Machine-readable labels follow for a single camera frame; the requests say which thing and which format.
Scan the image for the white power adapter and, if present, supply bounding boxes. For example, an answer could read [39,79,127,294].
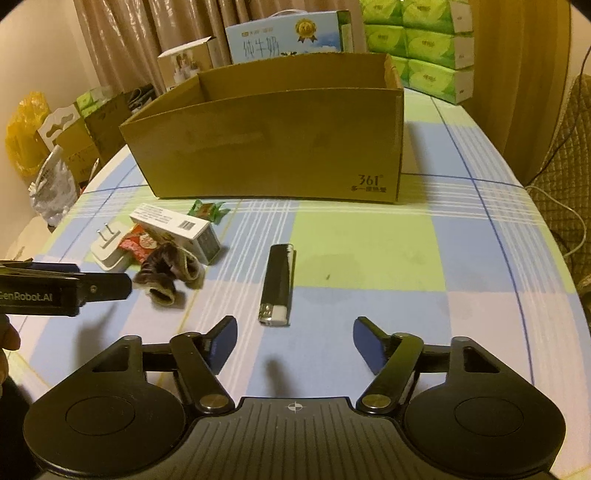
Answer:
[90,221,132,273]

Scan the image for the red snack packet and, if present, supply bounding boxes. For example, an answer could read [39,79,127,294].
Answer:
[118,225,158,264]

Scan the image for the purple scrunchie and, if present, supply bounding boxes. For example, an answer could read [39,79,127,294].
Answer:
[132,242,204,306]

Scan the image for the black lighter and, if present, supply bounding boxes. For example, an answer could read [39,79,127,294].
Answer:
[259,244,296,327]

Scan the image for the white medicine box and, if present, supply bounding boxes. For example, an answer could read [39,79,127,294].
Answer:
[129,203,221,265]

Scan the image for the green candy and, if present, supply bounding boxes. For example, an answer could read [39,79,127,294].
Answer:
[188,199,230,225]

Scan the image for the person's hand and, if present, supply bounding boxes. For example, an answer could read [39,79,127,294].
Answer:
[0,314,21,385]

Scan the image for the white plastic bag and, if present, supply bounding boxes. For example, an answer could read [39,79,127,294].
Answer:
[28,145,79,228]

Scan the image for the yellow plastic bag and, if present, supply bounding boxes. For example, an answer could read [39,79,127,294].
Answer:
[5,91,51,180]

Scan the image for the checkered tablecloth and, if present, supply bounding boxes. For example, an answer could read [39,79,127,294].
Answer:
[4,87,591,476]

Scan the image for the white cardboard hanger box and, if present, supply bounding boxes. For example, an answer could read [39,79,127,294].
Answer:
[37,104,100,187]

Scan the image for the brown paper bag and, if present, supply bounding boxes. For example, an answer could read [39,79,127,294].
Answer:
[83,84,156,164]

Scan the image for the white humidifier product box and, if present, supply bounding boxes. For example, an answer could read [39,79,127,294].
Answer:
[157,36,223,91]

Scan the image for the brown cardboard box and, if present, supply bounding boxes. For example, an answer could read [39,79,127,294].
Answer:
[120,53,404,204]

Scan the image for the brown curtain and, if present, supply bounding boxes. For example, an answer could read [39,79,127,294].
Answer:
[73,0,367,94]

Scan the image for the green tissue pack bundle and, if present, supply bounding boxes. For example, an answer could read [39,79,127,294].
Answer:
[360,0,475,105]

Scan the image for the blue milk carton box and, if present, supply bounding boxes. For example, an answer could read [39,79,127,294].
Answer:
[225,10,355,64]

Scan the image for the black power cable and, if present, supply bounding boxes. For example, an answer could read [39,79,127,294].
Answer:
[523,50,591,186]

